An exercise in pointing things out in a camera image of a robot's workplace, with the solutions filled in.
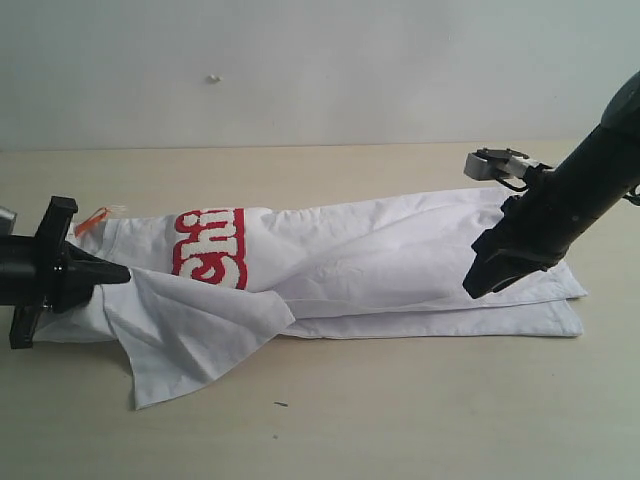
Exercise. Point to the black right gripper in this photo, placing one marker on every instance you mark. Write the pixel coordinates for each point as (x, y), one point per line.
(533, 234)

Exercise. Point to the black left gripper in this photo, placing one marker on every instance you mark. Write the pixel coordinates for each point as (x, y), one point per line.
(36, 263)

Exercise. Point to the white t-shirt red lettering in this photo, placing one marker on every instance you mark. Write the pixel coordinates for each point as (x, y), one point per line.
(211, 286)

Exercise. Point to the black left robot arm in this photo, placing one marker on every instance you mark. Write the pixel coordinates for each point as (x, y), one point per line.
(8, 219)

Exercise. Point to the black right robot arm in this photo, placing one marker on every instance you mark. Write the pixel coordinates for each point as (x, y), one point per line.
(604, 167)

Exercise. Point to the orange neck tag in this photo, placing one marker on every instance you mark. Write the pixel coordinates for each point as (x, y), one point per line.
(100, 215)

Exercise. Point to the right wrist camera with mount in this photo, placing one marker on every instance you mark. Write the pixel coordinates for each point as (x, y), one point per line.
(510, 168)

